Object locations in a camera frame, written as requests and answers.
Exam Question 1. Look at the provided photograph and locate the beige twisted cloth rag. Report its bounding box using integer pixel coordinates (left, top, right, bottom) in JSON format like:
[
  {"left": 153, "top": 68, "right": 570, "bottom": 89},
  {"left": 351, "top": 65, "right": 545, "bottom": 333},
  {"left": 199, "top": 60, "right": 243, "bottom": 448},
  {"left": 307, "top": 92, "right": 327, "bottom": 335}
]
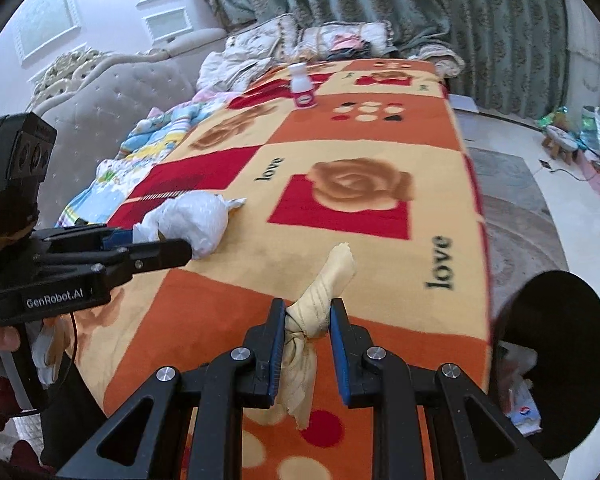
[{"left": 276, "top": 243, "right": 356, "bottom": 430}]

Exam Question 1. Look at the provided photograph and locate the white tissue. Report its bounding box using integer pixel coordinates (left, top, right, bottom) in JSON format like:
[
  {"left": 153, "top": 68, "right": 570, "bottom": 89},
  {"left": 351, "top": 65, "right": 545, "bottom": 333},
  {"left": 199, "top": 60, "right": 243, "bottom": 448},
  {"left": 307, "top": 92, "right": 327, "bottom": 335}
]
[{"left": 132, "top": 191, "right": 247, "bottom": 260}]

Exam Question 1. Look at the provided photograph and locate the white Levamlodipine tablet box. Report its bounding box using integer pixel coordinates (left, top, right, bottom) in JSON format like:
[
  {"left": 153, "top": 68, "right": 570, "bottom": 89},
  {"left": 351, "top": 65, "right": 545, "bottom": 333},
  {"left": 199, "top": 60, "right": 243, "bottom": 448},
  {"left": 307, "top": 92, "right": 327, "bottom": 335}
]
[{"left": 505, "top": 382, "right": 542, "bottom": 437}]

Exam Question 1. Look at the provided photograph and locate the black round trash bin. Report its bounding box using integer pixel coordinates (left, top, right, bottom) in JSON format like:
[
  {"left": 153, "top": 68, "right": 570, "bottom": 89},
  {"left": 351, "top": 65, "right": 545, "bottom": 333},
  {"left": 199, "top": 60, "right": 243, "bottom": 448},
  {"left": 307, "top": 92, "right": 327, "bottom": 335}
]
[{"left": 488, "top": 270, "right": 600, "bottom": 460}]

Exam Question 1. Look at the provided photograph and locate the left white gloved hand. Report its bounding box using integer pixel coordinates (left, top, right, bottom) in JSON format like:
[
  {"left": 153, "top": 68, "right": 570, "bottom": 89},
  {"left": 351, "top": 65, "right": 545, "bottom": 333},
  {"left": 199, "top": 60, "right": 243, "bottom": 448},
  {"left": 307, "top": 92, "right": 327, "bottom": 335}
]
[{"left": 0, "top": 318, "right": 71, "bottom": 386}]

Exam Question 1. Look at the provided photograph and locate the colourful cartoon baby quilt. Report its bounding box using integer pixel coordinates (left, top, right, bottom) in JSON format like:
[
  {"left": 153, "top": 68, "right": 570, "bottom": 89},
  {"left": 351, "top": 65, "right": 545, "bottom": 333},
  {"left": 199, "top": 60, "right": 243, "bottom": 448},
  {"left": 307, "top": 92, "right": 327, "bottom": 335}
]
[{"left": 56, "top": 89, "right": 238, "bottom": 226}]

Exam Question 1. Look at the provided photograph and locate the grey tufted headboard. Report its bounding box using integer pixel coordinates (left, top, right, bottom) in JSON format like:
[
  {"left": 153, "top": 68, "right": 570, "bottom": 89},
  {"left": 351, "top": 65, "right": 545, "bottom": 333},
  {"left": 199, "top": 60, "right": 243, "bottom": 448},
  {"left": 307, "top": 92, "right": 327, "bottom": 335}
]
[{"left": 28, "top": 28, "right": 226, "bottom": 226}]

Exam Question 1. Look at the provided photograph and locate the orange red rose blanket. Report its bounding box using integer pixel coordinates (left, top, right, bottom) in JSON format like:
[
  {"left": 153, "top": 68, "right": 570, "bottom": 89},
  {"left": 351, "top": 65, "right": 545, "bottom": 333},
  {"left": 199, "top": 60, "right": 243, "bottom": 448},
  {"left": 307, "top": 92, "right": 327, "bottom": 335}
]
[{"left": 64, "top": 56, "right": 496, "bottom": 480}]

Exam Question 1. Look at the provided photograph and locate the grey round floor rug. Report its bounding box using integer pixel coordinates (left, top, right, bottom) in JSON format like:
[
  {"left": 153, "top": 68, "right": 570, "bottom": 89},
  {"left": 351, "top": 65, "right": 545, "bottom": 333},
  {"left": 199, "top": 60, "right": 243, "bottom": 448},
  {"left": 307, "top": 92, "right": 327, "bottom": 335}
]
[{"left": 468, "top": 148, "right": 568, "bottom": 316}]

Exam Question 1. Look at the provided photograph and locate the white pink medicine bottle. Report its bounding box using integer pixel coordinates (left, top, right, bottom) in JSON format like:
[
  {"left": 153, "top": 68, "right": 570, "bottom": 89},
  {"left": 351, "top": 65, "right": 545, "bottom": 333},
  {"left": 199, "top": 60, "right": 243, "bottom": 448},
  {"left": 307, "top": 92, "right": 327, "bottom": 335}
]
[{"left": 288, "top": 63, "right": 316, "bottom": 108}]

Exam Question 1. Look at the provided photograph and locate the pile of white bedding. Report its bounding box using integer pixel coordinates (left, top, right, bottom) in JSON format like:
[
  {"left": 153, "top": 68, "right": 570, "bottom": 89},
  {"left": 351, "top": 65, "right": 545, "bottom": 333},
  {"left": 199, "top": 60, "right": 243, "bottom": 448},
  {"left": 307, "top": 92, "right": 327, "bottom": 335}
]
[{"left": 194, "top": 12, "right": 466, "bottom": 94}]

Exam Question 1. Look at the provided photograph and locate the small wooden stool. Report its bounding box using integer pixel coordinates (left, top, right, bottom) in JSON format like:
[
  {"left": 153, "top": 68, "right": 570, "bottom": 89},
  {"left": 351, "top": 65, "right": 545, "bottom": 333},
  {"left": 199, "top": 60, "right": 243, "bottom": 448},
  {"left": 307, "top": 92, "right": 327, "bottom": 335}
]
[{"left": 542, "top": 125, "right": 579, "bottom": 165}]

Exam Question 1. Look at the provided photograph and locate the green patterned curtain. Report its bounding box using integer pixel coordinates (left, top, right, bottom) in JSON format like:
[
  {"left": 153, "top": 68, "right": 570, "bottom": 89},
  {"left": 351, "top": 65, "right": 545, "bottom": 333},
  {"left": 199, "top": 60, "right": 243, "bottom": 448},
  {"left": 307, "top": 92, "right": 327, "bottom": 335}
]
[{"left": 206, "top": 0, "right": 569, "bottom": 118}]

